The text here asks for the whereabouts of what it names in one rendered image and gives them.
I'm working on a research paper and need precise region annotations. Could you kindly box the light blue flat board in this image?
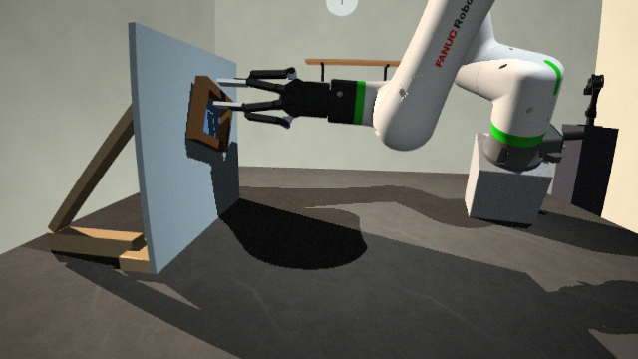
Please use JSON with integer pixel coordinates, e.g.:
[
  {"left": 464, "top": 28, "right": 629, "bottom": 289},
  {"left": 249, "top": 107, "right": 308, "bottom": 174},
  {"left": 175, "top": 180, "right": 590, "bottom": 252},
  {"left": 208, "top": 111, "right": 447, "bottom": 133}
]
[{"left": 129, "top": 22, "right": 239, "bottom": 274}]

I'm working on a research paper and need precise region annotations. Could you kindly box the brown rectangular frame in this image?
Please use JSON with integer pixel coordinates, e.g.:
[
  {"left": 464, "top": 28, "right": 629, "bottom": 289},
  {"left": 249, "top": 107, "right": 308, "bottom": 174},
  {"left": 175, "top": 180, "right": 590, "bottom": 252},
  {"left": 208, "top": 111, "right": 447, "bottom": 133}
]
[{"left": 186, "top": 76, "right": 234, "bottom": 153}]

